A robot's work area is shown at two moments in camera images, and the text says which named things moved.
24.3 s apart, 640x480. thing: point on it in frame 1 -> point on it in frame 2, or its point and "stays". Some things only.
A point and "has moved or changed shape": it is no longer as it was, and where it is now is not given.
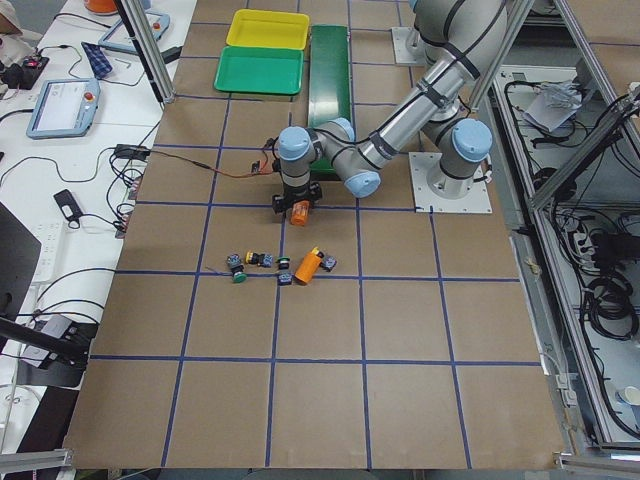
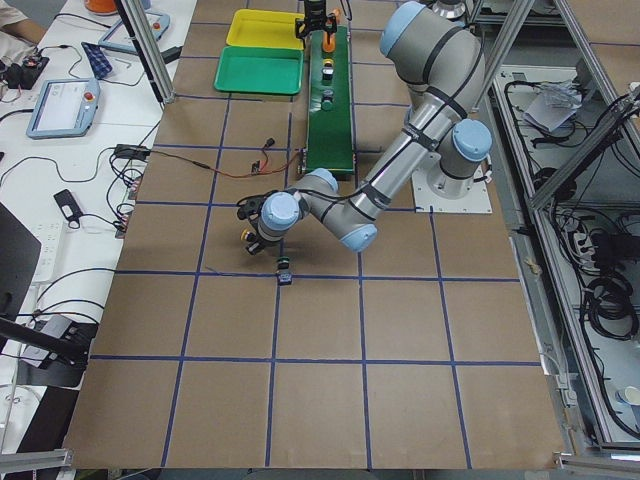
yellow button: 326,262 -> 328,69
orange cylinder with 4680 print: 299,212 has moved or changed shape
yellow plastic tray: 269,29 stays
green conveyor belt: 329,90 stays
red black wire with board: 256,168 stays
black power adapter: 132,151 stays
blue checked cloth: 99,62 stays
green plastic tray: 245,69 stays
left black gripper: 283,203 -> 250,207
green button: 237,268 -> 327,103
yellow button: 263,260 -> 244,233
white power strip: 51,236 stays
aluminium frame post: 154,56 stays
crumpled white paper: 553,103 stays
